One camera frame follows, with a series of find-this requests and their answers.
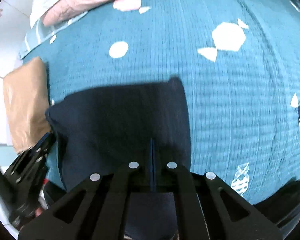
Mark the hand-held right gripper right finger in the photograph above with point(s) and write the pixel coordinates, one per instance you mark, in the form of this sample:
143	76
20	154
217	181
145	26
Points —
154	170

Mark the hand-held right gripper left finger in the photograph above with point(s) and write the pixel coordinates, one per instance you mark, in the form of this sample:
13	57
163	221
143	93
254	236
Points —
146	177

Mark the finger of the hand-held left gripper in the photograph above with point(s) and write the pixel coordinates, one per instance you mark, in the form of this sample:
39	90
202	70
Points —
43	146

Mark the dark navy jeans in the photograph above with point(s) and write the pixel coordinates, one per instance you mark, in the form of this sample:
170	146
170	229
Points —
120	120

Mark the brown paper bag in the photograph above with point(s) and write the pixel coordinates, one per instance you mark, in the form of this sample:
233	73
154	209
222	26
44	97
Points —
25	105

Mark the teal printed bedspread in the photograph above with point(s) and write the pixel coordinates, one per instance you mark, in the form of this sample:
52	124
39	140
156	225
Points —
190	80

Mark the light blue striped sheet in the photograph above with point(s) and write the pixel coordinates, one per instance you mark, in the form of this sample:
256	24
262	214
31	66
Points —
37	36

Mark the dark cloth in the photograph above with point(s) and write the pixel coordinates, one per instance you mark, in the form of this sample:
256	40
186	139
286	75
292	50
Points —
285	202

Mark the pink quilted jacket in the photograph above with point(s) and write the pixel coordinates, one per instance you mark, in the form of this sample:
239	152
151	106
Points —
77	2

